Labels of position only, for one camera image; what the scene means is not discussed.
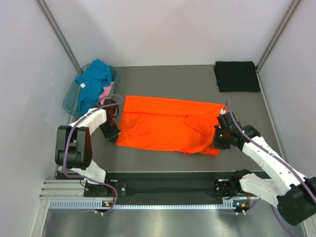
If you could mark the folded black t shirt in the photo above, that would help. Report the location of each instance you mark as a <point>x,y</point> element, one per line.
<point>236,76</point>

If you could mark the pink cloth in bin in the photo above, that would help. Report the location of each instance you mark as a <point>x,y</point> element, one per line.
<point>106,91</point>

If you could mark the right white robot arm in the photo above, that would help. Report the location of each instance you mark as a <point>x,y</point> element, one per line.
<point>289,191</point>

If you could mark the aluminium frame rail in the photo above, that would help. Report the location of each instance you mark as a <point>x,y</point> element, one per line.
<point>61,189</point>

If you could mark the grey slotted cable duct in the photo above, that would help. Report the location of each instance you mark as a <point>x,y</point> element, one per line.
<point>104,205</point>

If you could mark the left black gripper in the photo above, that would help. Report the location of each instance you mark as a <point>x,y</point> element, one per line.
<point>113,136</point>

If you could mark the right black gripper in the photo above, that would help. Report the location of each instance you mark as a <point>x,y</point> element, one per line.
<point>216,143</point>

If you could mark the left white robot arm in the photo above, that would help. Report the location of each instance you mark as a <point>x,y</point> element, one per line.
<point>73,149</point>

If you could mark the teal t shirt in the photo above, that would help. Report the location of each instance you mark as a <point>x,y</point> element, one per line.
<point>92,82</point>

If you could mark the orange t shirt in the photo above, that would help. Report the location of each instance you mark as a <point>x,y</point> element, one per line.
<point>170,125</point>

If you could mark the translucent blue plastic bin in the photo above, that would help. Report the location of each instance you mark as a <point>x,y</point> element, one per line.
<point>71,100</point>

